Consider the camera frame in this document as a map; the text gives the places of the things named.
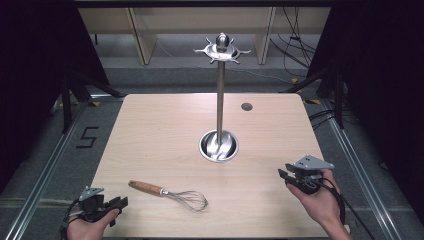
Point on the person's right hand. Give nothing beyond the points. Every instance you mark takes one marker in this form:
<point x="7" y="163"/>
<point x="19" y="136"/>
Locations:
<point x="321" y="205"/>

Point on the person's left hand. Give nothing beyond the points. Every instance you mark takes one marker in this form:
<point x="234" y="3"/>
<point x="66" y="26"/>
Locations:
<point x="87" y="230"/>

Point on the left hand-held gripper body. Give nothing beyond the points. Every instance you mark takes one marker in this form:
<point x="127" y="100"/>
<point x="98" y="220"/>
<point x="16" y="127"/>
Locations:
<point x="91" y="205"/>

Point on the black tripod stand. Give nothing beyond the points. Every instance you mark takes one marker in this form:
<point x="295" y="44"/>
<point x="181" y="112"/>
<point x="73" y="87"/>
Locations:
<point x="66" y="103"/>
<point x="339" y="103"/>

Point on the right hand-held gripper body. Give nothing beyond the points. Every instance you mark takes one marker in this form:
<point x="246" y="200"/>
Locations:
<point x="310" y="171"/>

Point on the aluminium floor rail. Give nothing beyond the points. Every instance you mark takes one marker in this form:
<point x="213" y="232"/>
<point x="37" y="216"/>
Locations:
<point x="40" y="186"/>
<point x="361" y="173"/>

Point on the black curtain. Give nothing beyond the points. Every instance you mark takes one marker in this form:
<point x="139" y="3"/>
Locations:
<point x="386" y="83"/>
<point x="33" y="83"/>

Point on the steel utensil rack stand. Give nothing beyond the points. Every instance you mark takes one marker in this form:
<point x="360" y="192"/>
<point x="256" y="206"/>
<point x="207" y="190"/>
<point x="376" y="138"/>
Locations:
<point x="220" y="100"/>

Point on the light wooden shelf unit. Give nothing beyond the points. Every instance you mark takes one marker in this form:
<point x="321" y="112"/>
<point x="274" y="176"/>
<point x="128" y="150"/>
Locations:
<point x="141" y="43"/>

